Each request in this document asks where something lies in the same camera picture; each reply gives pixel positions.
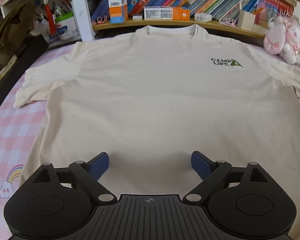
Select white pen cup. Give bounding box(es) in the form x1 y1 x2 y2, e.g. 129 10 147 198
55 12 79 41

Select white orange usmile box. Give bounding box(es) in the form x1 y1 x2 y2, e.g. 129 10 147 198
108 0 128 24

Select pink scissors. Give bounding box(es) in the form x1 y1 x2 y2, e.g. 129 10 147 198
219 18 236 28

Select white shelf post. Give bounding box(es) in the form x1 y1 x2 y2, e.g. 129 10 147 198
72 0 95 42

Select beige square pen holder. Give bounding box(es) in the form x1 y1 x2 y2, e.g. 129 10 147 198
237 10 256 31

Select olive green garment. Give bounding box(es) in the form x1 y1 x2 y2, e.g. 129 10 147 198
0 2 35 65

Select pink checkered table mat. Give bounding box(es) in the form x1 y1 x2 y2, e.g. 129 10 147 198
0 42 73 239

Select white orange toothpaste box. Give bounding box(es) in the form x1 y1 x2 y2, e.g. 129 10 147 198
143 7 190 21

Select row of colourful books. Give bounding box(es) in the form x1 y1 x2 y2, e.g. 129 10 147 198
91 0 295 25

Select red tassel ornament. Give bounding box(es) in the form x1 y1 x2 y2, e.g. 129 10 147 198
43 0 57 35

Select pink white plush bunny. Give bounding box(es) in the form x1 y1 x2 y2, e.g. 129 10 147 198
263 16 300 65

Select cream t-shirt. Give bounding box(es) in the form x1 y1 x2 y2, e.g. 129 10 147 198
13 23 300 198

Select wooden shelf board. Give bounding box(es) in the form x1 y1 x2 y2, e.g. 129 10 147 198
93 19 264 38

